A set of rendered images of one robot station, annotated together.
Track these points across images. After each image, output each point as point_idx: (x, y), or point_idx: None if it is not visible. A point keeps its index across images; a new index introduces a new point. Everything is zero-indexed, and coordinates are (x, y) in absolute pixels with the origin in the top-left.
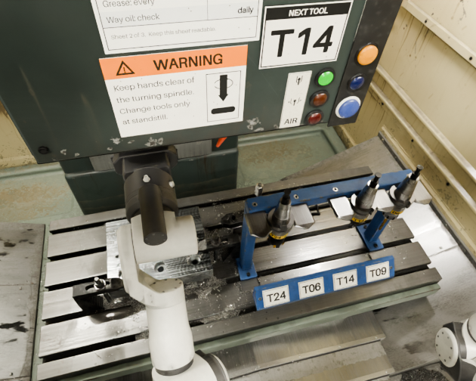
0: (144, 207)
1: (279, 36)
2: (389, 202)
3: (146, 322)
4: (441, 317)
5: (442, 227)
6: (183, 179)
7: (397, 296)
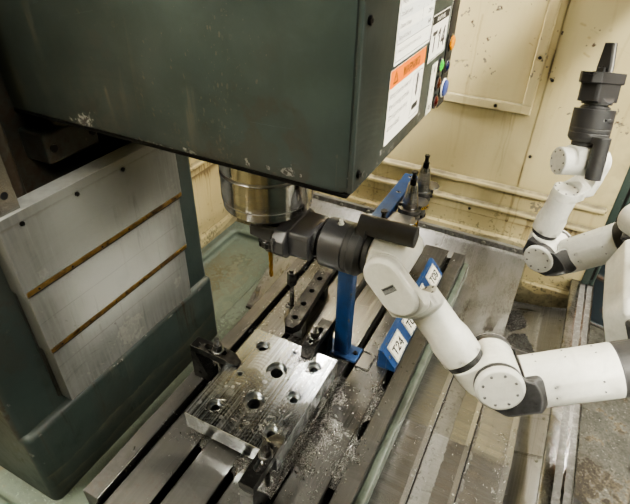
0: (384, 224)
1: (434, 36)
2: (421, 198)
3: (325, 465)
4: (483, 289)
5: (423, 230)
6: (168, 350)
7: (455, 288)
